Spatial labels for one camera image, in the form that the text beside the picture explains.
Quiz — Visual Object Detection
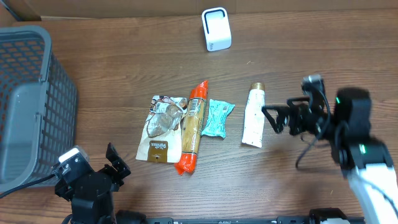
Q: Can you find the white tube with gold cap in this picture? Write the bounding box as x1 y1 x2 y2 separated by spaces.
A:
241 82 265 148

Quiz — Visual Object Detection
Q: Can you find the beige brown snack pouch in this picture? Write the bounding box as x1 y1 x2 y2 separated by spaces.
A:
136 95 188 163

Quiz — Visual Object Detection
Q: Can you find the teal snack packet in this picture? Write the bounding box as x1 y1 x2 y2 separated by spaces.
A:
201 99 235 139

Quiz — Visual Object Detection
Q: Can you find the orange spaghetti package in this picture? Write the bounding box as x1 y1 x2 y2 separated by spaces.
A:
175 80 208 175

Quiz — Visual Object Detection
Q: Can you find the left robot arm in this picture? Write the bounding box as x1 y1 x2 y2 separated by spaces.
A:
53 143 147 224

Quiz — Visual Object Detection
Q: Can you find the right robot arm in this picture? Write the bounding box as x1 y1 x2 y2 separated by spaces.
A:
262 87 397 223

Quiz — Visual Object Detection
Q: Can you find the white barcode scanner stand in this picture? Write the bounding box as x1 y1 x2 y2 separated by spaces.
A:
201 7 232 52

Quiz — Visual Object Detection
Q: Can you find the grey plastic shopping basket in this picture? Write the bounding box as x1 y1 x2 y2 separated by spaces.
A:
1 26 78 192

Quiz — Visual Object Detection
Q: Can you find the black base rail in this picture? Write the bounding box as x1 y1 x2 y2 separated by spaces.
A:
146 216 366 224

